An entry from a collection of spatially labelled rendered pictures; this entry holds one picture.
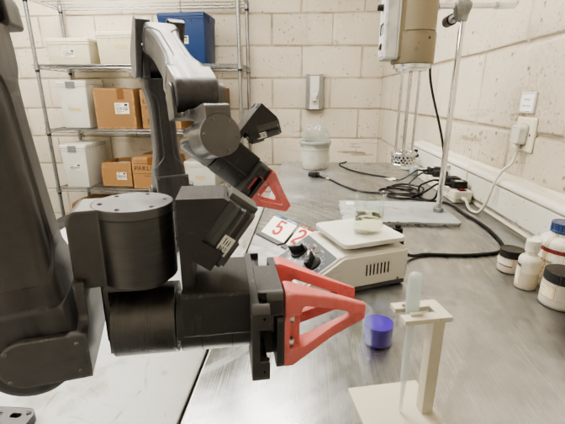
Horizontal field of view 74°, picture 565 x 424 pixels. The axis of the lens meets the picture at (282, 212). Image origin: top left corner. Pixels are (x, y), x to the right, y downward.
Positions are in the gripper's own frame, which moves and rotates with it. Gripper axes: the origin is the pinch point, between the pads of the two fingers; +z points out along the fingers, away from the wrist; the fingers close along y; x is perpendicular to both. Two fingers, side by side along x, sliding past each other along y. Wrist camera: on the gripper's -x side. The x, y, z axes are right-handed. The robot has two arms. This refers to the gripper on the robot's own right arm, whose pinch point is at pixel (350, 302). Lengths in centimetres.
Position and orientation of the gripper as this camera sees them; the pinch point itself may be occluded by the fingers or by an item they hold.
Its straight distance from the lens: 34.8
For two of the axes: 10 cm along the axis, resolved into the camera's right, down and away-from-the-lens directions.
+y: -1.5, -2.9, 9.4
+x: -0.1, 9.6, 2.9
